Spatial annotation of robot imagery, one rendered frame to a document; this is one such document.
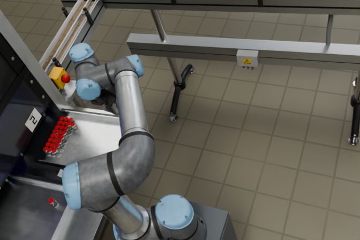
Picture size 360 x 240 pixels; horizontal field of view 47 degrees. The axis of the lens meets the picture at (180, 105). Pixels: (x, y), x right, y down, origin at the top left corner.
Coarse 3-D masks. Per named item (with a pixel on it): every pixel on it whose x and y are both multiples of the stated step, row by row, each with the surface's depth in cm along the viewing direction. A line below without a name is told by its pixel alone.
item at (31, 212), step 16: (16, 176) 170; (16, 192) 169; (32, 192) 167; (48, 192) 165; (0, 208) 166; (16, 208) 164; (32, 208) 162; (48, 208) 161; (64, 208) 155; (0, 224) 161; (16, 224) 160; (32, 224) 158; (48, 224) 157
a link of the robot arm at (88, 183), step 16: (96, 160) 102; (64, 176) 101; (80, 176) 100; (96, 176) 99; (112, 176) 99; (64, 192) 100; (80, 192) 100; (96, 192) 100; (112, 192) 101; (80, 208) 103; (96, 208) 105; (112, 208) 112; (128, 208) 119; (144, 208) 135; (128, 224) 124; (144, 224) 131
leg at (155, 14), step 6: (156, 12) 235; (156, 18) 238; (156, 24) 241; (162, 24) 243; (162, 30) 245; (162, 36) 249; (168, 60) 266; (174, 60) 267; (174, 66) 270; (174, 72) 274; (174, 78) 280; (180, 78) 281
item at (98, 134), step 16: (80, 112) 183; (80, 128) 182; (96, 128) 180; (112, 128) 178; (80, 144) 176; (96, 144) 175; (112, 144) 173; (48, 160) 175; (64, 160) 173; (80, 160) 171
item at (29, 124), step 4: (32, 112) 171; (36, 112) 173; (36, 116) 174; (40, 116) 176; (28, 120) 169; (32, 120) 171; (28, 124) 169; (32, 124) 172; (36, 124) 174; (28, 128) 170; (32, 128) 172
